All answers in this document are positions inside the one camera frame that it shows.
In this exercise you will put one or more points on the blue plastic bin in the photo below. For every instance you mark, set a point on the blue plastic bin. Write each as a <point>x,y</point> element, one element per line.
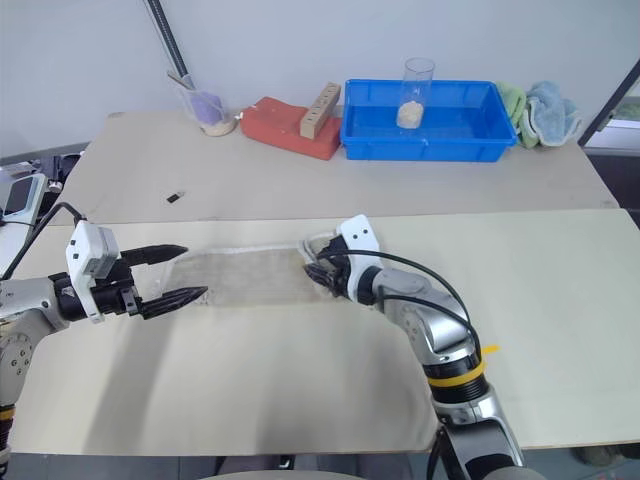
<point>425,142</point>

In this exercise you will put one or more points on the black equipment pile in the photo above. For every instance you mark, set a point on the black equipment pile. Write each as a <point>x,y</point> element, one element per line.
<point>60,167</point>

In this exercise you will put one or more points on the white grey screen device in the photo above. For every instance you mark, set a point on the white grey screen device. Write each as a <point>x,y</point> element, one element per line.
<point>22,197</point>

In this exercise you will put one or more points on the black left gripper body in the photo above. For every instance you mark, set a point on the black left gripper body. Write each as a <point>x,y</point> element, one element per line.
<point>112,297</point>

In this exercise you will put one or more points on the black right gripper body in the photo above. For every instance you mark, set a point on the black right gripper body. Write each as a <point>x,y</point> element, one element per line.
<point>340,272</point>

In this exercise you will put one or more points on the green cloth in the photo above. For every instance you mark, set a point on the green cloth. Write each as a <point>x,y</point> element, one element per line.
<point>515,102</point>

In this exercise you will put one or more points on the dark mottled object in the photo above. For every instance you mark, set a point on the dark mottled object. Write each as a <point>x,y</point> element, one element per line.
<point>607,455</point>

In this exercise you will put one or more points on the dark slanted bar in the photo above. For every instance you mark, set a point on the dark slanted bar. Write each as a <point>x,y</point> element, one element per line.
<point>610,102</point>

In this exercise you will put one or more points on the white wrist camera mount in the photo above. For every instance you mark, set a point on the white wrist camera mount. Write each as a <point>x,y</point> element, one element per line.
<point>357,239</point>
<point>82,250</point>

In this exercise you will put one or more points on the black ribbed pole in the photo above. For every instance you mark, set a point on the black ribbed pole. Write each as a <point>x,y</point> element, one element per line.
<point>167,37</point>

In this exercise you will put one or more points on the wooden block with holes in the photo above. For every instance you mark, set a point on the wooden block with holes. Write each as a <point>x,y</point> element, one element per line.
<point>320,110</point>

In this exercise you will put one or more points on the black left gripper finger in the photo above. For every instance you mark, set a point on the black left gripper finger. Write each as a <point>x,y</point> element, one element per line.
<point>155,253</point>
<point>172,300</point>

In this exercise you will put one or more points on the red foam block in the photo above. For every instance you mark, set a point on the red foam block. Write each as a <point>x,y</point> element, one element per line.
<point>272,125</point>

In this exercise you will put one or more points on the large beige towel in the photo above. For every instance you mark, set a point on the large beige towel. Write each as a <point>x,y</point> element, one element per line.
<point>225,370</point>

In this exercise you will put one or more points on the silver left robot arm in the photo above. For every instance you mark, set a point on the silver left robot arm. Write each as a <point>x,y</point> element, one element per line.
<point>20,300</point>

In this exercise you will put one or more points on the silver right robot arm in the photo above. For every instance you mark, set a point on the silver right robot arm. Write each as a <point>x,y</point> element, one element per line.
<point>440,330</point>

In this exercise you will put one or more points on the light blue cloth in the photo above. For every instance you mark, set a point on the light blue cloth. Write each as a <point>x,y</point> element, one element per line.
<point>552,117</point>

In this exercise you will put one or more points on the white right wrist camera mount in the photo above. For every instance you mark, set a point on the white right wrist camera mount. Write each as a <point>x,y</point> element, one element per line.
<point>357,239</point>

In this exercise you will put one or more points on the clear plastic cylinder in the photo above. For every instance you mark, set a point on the clear plastic cylinder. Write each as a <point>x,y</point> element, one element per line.
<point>417,82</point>

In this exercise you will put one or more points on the beige crumbly lump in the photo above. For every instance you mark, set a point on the beige crumbly lump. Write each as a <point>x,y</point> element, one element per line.
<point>410,115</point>

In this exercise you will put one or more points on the small black clip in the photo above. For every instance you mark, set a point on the small black clip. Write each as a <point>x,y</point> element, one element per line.
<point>175,197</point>

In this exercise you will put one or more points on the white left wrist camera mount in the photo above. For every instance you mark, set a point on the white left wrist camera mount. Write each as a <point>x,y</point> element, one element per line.
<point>82,250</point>

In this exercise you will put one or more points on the clear beaker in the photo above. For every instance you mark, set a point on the clear beaker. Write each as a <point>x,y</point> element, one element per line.
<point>212,117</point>

